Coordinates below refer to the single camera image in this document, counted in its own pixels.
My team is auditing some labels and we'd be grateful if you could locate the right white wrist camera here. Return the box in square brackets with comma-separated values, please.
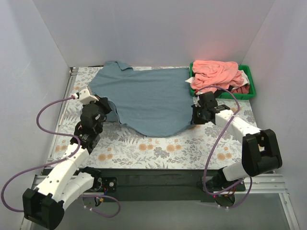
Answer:
[193, 95, 201, 107]

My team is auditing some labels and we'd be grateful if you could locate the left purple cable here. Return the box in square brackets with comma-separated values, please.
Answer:
[1, 94, 121, 218]

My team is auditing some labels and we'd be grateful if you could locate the green plastic bin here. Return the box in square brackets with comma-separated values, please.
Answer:
[189, 62, 257, 99]

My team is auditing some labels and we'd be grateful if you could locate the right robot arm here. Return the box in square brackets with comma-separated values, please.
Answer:
[191, 92, 283, 192]

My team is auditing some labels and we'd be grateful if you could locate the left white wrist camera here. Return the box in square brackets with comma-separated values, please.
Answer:
[71, 86, 98, 105]

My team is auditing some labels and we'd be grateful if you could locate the dark red t shirt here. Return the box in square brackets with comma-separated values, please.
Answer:
[231, 84, 250, 94]

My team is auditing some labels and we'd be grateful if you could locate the blue-grey t shirt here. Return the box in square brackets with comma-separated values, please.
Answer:
[88, 61, 193, 138]

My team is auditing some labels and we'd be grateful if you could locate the aluminium rail frame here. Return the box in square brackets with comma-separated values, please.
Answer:
[20, 67, 300, 230]

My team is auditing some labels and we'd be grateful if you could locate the black t shirt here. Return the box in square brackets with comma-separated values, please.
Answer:
[213, 86, 233, 98]

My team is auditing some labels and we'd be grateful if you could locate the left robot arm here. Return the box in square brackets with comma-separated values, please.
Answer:
[23, 95, 111, 230]

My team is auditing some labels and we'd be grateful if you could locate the pink t shirt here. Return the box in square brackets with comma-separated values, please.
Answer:
[190, 60, 244, 92]

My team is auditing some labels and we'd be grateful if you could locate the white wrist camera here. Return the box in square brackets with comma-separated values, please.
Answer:
[71, 86, 98, 105]
[193, 95, 201, 107]

